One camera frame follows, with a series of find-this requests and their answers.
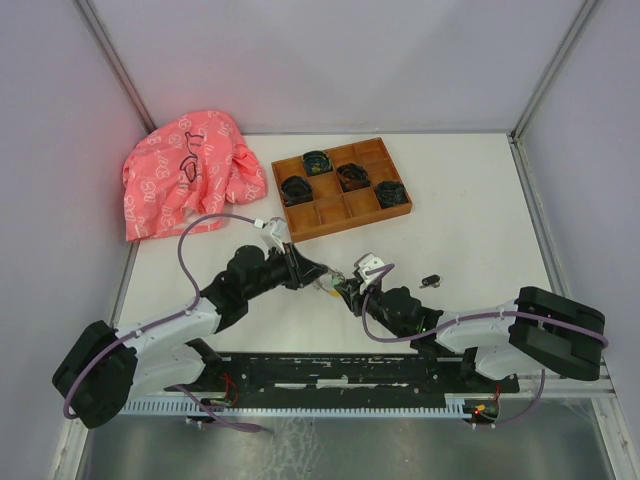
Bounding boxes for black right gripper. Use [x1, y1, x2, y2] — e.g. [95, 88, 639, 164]
[333, 277, 407, 340]

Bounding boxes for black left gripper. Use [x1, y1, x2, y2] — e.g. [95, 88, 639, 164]
[245, 242, 328, 301]

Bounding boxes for metal keyring with yellow grip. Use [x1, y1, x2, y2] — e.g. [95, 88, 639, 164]
[312, 268, 346, 297]

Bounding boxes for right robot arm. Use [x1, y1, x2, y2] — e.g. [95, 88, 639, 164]
[334, 279, 609, 391]

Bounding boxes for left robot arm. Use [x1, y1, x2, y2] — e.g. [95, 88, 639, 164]
[52, 243, 328, 429]

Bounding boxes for black headed key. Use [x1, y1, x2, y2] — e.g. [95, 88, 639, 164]
[420, 274, 442, 289]

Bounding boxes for dark rolled tie orange flowers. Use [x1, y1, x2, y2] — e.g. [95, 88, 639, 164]
[336, 163, 371, 192]

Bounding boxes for pink patterned cloth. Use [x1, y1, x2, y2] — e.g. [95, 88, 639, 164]
[122, 110, 268, 242]

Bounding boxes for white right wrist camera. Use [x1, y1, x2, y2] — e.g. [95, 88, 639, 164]
[354, 252, 386, 291]

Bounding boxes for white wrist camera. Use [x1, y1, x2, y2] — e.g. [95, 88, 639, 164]
[253, 217, 288, 253]
[354, 252, 386, 291]

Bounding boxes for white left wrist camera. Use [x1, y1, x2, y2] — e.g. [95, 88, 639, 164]
[253, 217, 288, 253]

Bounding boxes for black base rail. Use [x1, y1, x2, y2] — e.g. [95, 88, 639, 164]
[186, 340, 520, 408]

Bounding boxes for white cable duct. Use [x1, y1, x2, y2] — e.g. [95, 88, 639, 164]
[120, 395, 471, 420]

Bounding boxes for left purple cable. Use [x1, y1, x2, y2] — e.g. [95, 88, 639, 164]
[62, 212, 271, 434]

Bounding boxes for purple cable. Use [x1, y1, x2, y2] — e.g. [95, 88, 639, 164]
[62, 212, 271, 434]
[360, 263, 611, 429]

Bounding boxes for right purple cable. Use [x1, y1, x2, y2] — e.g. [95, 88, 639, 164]
[360, 263, 611, 429]

